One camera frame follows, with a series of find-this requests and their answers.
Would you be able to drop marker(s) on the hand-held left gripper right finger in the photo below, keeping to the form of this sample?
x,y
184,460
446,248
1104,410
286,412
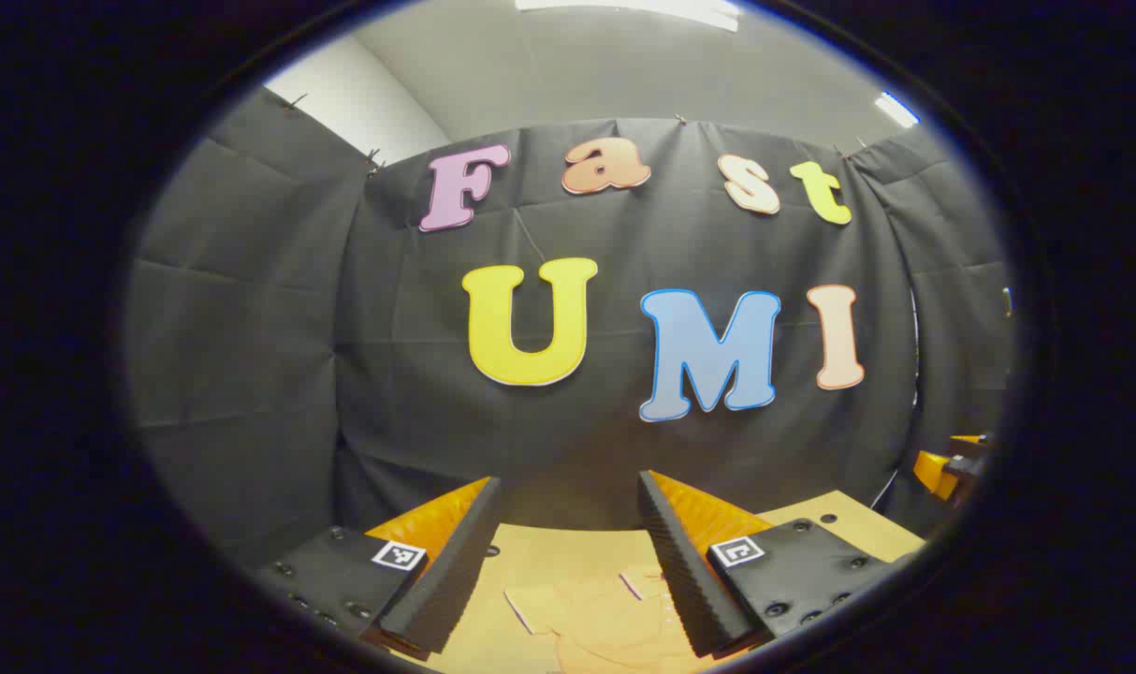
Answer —
x,y
680,580

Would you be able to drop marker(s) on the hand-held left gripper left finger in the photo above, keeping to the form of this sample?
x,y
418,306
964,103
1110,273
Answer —
x,y
446,580

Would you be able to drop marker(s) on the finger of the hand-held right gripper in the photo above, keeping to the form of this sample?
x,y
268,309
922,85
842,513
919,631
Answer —
x,y
933,473
968,438

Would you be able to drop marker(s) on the orange T-shirt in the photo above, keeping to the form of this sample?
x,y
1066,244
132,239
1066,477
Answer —
x,y
605,618

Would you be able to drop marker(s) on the black backdrop cloth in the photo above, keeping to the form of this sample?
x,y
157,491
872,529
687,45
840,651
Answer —
x,y
390,374

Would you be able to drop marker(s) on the small ceiling light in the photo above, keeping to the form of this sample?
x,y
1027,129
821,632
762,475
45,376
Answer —
x,y
895,109

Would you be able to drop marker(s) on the long ceiling light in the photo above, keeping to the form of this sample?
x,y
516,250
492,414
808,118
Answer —
x,y
643,11

